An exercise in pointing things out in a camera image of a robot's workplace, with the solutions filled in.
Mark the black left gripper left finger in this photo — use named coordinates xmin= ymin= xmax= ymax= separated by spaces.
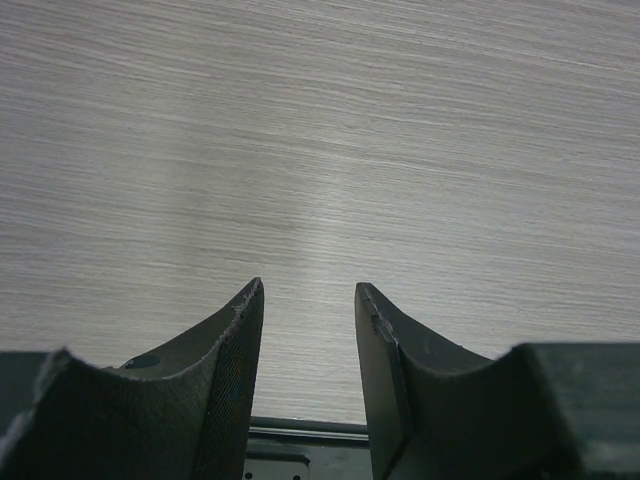
xmin=1 ymin=279 xmax=264 ymax=479

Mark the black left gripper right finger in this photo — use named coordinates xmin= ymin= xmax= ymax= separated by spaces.
xmin=355 ymin=283 xmax=639 ymax=479

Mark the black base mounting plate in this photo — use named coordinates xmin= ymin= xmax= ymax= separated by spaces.
xmin=242 ymin=417 xmax=373 ymax=480

